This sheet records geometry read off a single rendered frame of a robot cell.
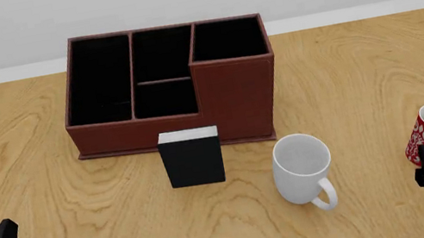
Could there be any white mug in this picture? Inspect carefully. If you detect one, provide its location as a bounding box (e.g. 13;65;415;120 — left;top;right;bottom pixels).
266;128;341;220

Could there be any red-brown desk caddy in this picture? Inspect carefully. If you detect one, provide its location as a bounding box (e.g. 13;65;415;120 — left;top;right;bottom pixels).
50;3;290;177

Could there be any black book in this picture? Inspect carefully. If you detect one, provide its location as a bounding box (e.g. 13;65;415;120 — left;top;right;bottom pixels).
154;122;228;193

